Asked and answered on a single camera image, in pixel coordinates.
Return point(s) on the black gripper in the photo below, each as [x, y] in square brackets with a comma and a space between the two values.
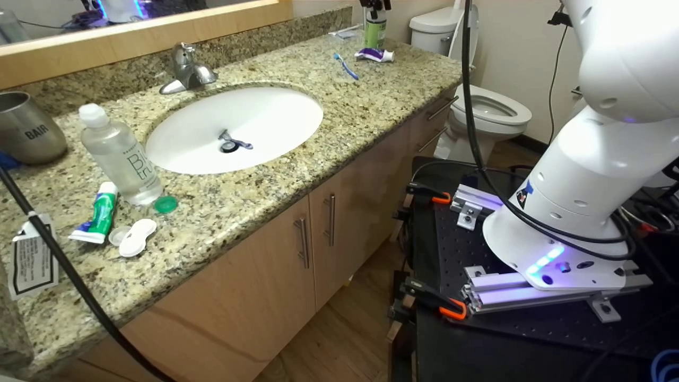
[377, 4]

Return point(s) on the green white pump bottle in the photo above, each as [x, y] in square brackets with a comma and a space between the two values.
[375, 28]

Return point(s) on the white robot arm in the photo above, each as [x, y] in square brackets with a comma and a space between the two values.
[625, 134]

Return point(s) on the green bottle cap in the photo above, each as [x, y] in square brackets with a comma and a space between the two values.
[163, 204]

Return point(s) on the clear plastic bottle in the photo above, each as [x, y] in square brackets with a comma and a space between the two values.
[119, 155]

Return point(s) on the blue white toothbrush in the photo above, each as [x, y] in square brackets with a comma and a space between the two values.
[345, 66]

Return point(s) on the white toilet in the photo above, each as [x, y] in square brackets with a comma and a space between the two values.
[498, 118]

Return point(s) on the chrome faucet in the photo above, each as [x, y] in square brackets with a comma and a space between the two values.
[188, 70]

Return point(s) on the white oval sink basin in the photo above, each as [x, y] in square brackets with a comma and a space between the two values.
[234, 130]

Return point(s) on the black robot cart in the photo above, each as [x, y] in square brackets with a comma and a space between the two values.
[541, 342]

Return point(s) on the green toothpaste tube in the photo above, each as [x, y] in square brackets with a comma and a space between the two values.
[98, 228]

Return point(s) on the wood framed mirror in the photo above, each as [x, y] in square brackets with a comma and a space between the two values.
[36, 60]

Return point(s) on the white contact lens case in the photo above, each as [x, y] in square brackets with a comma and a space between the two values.
[137, 237]

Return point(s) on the wooden vanity cabinet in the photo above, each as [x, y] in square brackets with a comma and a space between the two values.
[246, 259]

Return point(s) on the metal cup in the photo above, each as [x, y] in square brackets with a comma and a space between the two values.
[25, 132]

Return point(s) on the white cable tag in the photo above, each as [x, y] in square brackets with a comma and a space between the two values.
[33, 263]

